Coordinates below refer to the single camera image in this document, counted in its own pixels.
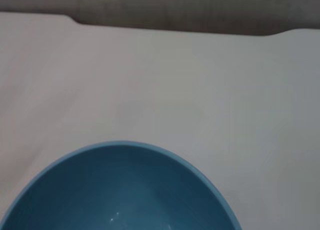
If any blue bowl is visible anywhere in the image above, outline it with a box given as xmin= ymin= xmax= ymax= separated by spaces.
xmin=0 ymin=140 xmax=242 ymax=230

